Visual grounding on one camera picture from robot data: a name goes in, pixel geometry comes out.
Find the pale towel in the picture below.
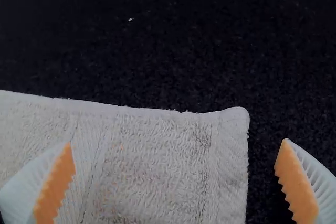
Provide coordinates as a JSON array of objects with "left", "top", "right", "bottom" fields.
[{"left": 0, "top": 89, "right": 250, "bottom": 224}]

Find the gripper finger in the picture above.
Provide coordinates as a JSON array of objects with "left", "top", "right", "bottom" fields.
[
  {"left": 274, "top": 138, "right": 336, "bottom": 224},
  {"left": 0, "top": 142, "right": 77, "bottom": 224}
]

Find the black mat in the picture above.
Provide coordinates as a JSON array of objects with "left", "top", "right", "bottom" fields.
[{"left": 0, "top": 0, "right": 336, "bottom": 224}]

